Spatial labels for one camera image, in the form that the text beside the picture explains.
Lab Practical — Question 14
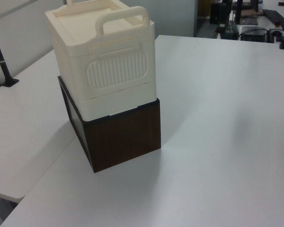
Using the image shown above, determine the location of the black monitor stand pole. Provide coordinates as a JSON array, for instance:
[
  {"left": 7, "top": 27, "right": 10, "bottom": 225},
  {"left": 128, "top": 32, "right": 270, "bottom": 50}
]
[{"left": 235, "top": 0, "right": 243, "bottom": 24}]

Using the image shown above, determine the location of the black electronics box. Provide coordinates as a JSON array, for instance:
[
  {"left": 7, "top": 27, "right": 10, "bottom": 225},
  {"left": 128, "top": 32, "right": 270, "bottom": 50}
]
[{"left": 239, "top": 28, "right": 268, "bottom": 42}]

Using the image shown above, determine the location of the dark brown wooden drawer box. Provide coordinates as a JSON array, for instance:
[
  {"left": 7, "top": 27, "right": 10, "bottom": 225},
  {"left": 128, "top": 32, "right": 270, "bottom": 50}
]
[{"left": 57, "top": 75, "right": 162, "bottom": 174}]

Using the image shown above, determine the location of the cream plastic cabinet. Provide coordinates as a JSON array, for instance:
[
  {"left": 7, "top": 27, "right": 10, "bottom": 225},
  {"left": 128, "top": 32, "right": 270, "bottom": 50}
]
[{"left": 44, "top": 0, "right": 158, "bottom": 122}]

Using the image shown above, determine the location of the black camera pole with base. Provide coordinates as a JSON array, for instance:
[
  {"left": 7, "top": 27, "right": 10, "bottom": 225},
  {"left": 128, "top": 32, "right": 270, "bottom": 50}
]
[{"left": 0, "top": 20, "right": 20, "bottom": 87}]

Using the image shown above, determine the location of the black box device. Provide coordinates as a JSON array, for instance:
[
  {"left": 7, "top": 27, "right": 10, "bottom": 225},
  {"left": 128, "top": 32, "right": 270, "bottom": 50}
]
[{"left": 209, "top": 1, "right": 229, "bottom": 25}]

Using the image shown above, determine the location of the black flat pad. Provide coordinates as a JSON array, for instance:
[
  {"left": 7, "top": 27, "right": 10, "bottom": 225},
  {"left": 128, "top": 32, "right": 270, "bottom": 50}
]
[{"left": 238, "top": 17, "right": 259, "bottom": 26}]

